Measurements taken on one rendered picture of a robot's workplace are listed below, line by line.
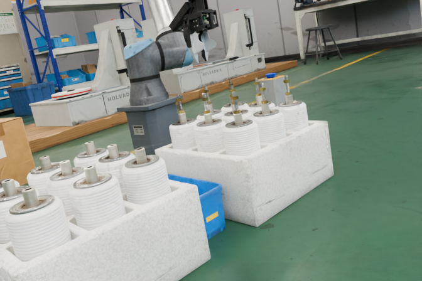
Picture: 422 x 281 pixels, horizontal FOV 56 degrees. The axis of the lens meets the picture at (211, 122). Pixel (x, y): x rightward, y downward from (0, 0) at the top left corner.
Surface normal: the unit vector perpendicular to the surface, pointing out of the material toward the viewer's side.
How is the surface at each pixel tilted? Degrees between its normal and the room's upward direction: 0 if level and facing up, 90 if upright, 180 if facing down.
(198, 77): 90
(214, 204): 92
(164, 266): 90
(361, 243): 0
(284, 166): 90
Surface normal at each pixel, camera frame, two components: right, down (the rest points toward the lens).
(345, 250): -0.18, -0.97
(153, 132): 0.10, 0.18
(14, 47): 0.76, -0.01
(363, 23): -0.62, 0.25
